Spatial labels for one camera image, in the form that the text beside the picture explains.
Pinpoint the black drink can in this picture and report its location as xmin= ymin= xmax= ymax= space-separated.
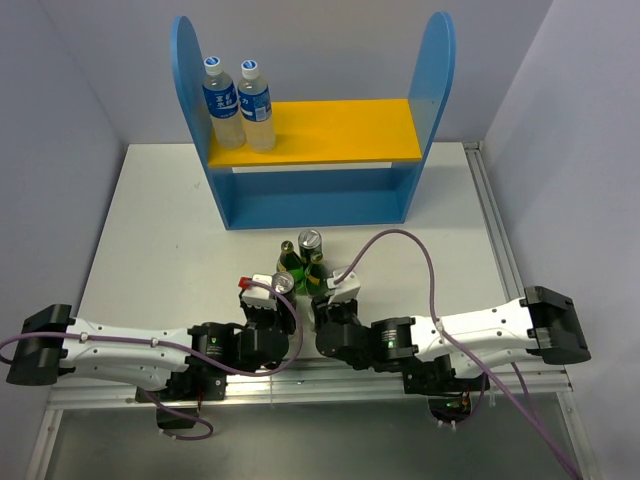
xmin=272 ymin=271 xmax=296 ymax=306
xmin=298 ymin=229 xmax=322 ymax=265

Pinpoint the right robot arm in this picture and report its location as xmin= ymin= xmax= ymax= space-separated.
xmin=311 ymin=286 xmax=591 ymax=396

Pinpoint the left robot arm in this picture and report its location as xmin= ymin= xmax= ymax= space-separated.
xmin=1 ymin=303 xmax=304 ymax=401

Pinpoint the blue and yellow shelf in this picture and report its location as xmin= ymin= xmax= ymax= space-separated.
xmin=170 ymin=12 xmax=456 ymax=230

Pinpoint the right green glass bottle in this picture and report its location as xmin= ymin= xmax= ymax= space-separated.
xmin=305 ymin=252 xmax=328 ymax=298

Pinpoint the green glass bottle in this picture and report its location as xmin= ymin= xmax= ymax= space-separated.
xmin=305 ymin=252 xmax=328 ymax=298
xmin=276 ymin=240 xmax=306 ymax=295

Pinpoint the left green glass bottle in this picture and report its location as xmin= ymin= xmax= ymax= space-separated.
xmin=276 ymin=240 xmax=306 ymax=295

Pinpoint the right blue-label water bottle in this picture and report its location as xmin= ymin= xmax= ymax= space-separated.
xmin=237 ymin=60 xmax=276 ymax=153

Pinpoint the blue-label water bottle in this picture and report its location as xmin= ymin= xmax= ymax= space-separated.
xmin=237 ymin=60 xmax=276 ymax=153
xmin=202 ymin=56 xmax=246 ymax=150

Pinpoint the left blue-label water bottle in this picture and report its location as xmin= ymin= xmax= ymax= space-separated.
xmin=202 ymin=56 xmax=246 ymax=150

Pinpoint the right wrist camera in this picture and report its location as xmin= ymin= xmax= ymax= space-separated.
xmin=327 ymin=268 xmax=361 ymax=304

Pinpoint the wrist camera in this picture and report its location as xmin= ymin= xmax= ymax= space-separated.
xmin=327 ymin=268 xmax=361 ymax=304
xmin=238 ymin=274 xmax=277 ymax=310

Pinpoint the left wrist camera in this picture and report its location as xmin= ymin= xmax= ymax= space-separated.
xmin=238 ymin=274 xmax=277 ymax=310

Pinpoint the aluminium front rail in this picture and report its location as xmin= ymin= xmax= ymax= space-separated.
xmin=46 ymin=359 xmax=573 ymax=410

